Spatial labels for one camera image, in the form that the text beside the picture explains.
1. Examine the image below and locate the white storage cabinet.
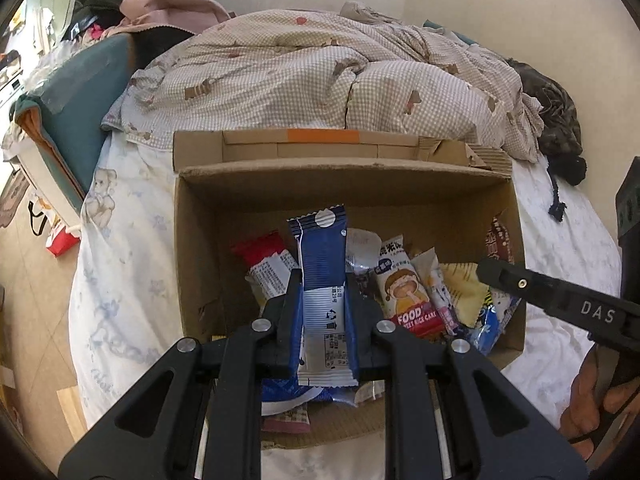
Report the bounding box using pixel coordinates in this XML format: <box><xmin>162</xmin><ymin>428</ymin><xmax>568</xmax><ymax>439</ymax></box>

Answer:
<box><xmin>2</xmin><ymin>130</ymin><xmax>84</xmax><ymax>217</ymax></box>

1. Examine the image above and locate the brown cardboard box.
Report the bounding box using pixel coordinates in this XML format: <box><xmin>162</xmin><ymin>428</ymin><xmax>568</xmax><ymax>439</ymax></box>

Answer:
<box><xmin>171</xmin><ymin>129</ymin><xmax>527</xmax><ymax>452</ymax></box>

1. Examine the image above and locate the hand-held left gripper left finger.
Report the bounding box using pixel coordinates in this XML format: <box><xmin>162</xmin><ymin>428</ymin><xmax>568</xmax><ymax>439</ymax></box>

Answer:
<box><xmin>57</xmin><ymin>267</ymin><xmax>304</xmax><ymax>480</ymax></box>

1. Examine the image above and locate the blue white striped snack bar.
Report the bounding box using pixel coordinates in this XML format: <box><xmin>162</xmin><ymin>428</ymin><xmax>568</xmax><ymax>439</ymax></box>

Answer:
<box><xmin>286</xmin><ymin>204</ymin><xmax>361</xmax><ymax>388</ymax></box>

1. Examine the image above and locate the person's right hand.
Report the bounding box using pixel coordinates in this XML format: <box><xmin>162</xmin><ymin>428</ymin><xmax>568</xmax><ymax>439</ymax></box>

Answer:
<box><xmin>559</xmin><ymin>344</ymin><xmax>640</xmax><ymax>462</ymax></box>

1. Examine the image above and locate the checked bear print duvet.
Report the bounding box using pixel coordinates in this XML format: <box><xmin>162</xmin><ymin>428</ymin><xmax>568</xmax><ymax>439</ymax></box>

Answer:
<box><xmin>102</xmin><ymin>2</ymin><xmax>546</xmax><ymax>163</ymax></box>

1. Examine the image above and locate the teal cushion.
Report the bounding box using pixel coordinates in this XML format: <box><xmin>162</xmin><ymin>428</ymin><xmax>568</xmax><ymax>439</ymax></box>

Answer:
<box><xmin>15</xmin><ymin>32</ymin><xmax>139</xmax><ymax>211</ymax></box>

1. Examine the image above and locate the pink garment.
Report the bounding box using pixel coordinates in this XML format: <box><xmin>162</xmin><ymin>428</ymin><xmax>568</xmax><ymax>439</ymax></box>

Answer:
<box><xmin>120</xmin><ymin>0</ymin><xmax>236</xmax><ymax>36</ymax></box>

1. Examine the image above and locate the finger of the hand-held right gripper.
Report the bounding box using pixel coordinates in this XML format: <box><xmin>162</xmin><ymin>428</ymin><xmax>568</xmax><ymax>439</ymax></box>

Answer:
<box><xmin>475</xmin><ymin>257</ymin><xmax>556</xmax><ymax>313</ymax></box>

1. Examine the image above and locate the patterned floor rug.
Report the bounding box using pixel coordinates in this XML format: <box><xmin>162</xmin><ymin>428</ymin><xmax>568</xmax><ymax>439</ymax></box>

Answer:
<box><xmin>0</xmin><ymin>172</ymin><xmax>31</xmax><ymax>229</ymax></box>

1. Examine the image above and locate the blue and gold snack bag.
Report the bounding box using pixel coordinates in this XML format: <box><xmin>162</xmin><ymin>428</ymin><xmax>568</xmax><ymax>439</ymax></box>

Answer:
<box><xmin>260</xmin><ymin>377</ymin><xmax>332</xmax><ymax>417</ymax></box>

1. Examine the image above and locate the pile of snack packets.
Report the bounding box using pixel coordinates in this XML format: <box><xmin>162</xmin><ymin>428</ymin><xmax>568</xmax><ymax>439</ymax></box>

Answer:
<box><xmin>231</xmin><ymin>215</ymin><xmax>523</xmax><ymax>435</ymax></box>

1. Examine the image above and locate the blue and white snack bag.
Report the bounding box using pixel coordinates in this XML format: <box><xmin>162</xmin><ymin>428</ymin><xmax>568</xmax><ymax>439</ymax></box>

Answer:
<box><xmin>469</xmin><ymin>291</ymin><xmax>522</xmax><ymax>354</ymax></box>

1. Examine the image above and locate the white and red shopping bag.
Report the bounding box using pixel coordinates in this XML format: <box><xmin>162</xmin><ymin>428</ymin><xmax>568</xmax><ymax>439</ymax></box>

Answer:
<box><xmin>27</xmin><ymin>200</ymin><xmax>82</xmax><ymax>259</ymax></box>

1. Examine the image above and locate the teal pillow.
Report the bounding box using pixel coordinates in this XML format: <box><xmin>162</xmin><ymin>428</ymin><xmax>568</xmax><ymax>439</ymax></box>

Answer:
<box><xmin>422</xmin><ymin>19</ymin><xmax>472</xmax><ymax>44</ymax></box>

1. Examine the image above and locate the dark camouflage garment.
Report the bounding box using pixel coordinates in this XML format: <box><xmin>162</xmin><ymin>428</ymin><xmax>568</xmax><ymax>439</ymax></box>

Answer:
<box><xmin>505</xmin><ymin>57</ymin><xmax>587</xmax><ymax>159</ymax></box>

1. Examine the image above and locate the dark blue cord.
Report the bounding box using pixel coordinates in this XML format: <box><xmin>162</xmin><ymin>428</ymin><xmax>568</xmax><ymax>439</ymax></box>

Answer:
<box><xmin>544</xmin><ymin>155</ymin><xmax>589</xmax><ymax>222</ymax></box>

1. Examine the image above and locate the light wooden board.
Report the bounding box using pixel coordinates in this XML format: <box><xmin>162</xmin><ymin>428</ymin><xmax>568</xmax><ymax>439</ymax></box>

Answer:
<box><xmin>56</xmin><ymin>384</ymin><xmax>89</xmax><ymax>442</ymax></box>

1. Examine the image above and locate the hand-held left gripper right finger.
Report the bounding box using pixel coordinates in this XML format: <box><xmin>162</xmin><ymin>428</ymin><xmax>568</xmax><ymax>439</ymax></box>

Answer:
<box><xmin>344</xmin><ymin>272</ymin><xmax>589</xmax><ymax>480</ymax></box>

